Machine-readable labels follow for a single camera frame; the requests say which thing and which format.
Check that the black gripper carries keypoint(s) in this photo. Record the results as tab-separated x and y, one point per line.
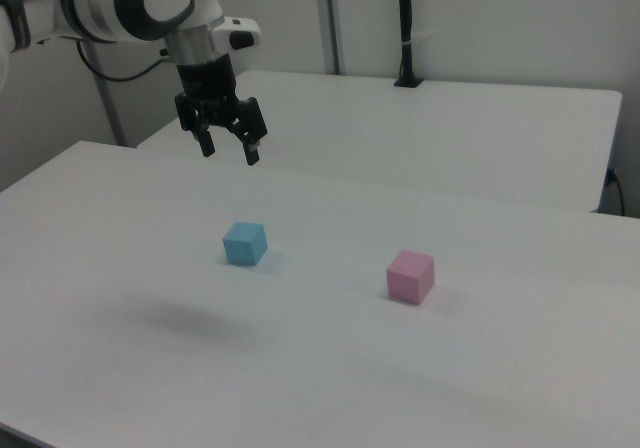
206	83

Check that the blue cube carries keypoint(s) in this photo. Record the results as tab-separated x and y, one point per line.
242	245

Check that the pink cube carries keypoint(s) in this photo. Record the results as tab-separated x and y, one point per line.
407	278

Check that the black pole with base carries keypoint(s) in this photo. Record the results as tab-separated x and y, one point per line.
406	28

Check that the grey metal frame post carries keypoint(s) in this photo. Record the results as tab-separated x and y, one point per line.
112	113
330	18

